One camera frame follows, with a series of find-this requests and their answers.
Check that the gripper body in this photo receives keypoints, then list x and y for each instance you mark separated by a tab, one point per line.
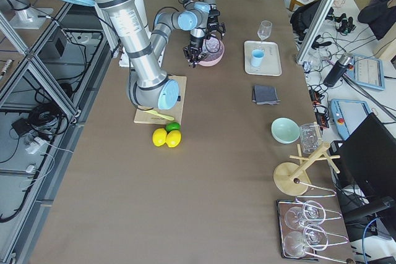
213	26
195	43

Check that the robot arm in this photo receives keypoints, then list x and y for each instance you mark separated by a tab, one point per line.
148	84
205	6

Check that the clear ice cubes pile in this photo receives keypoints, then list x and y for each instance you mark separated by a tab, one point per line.
211	46

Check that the light blue plastic cup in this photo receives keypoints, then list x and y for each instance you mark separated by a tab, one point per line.
257	56

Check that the pink bowl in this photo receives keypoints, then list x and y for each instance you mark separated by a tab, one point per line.
212	59

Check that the wine glass on tray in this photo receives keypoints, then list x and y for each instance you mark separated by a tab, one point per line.
263	32

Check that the wooden cutting board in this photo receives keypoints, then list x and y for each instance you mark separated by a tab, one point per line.
176	111

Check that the cream serving tray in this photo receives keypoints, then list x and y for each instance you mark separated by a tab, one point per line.
270	66

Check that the yellow plastic knife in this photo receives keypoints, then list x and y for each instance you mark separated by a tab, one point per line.
156	113

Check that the green lime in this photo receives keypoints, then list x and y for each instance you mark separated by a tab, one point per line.
172	126

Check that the grey folded cloth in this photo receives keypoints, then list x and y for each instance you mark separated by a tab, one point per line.
262	94

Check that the yellow lemon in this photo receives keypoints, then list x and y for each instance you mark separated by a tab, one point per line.
173	138
159	137

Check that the black bag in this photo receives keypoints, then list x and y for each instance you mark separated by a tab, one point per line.
302	18

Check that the mint green bowl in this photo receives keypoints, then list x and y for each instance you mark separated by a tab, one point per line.
285	130

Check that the black water bottle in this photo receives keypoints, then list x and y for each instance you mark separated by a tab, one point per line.
338	69

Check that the clear glass mug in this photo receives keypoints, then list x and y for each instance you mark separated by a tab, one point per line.
310	137

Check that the wooden mug tree stand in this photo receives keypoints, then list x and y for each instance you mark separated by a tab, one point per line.
292	179

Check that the blue teach pendant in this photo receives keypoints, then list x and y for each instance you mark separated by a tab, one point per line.
367	72
348	115

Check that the black monitor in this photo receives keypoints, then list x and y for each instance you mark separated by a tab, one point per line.
367	159

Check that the wine glass rack tray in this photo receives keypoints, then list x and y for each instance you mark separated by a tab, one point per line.
301	228

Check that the aluminium frame post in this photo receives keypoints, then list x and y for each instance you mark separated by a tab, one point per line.
313	30

